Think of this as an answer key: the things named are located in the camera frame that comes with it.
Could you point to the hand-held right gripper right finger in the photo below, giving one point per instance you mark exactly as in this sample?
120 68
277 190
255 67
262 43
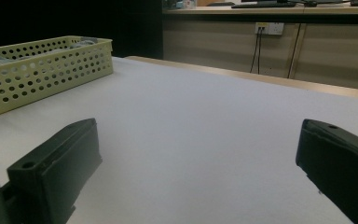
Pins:
341 165

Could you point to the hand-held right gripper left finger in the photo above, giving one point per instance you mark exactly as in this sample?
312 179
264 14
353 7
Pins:
59 168

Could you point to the pale yellow perforated plastic basket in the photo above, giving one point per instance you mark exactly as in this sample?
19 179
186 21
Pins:
43 77

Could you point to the wooden desk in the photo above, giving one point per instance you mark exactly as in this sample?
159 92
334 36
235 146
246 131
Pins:
338 56

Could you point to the white power strip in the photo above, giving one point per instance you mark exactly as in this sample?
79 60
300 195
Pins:
270 28

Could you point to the black keyboard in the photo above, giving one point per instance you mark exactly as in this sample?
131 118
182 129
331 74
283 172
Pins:
262 5

